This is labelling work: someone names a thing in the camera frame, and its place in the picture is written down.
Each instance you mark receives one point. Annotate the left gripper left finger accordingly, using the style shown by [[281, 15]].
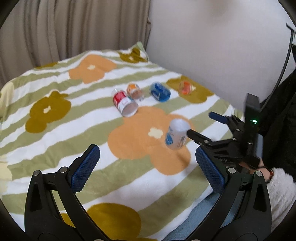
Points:
[[52, 209]]

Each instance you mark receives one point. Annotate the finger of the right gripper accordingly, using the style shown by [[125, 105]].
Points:
[[199, 138], [219, 118]]

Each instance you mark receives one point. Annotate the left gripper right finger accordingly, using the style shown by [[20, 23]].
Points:
[[253, 220]]

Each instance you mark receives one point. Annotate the white blue label cup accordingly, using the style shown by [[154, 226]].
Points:
[[177, 133]]

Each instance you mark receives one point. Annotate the white fleece sleeve forearm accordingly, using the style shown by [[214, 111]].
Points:
[[282, 192]]

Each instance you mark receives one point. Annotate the orange pink cup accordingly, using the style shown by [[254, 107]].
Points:
[[186, 88]]

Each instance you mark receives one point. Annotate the blue transparent cup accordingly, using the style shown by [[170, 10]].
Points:
[[160, 92]]

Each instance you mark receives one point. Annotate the red white label cup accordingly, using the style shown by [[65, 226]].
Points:
[[125, 105]]

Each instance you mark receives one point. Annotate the orange lid clear cup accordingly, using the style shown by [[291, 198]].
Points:
[[135, 92]]

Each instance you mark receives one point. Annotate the person's right hand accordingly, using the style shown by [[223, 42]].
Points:
[[261, 167]]

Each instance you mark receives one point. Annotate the light blue cloth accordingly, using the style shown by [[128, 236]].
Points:
[[199, 213]]

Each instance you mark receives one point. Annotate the floral striped blanket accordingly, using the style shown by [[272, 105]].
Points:
[[140, 189]]

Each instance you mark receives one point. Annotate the beige curtain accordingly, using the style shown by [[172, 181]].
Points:
[[37, 33]]

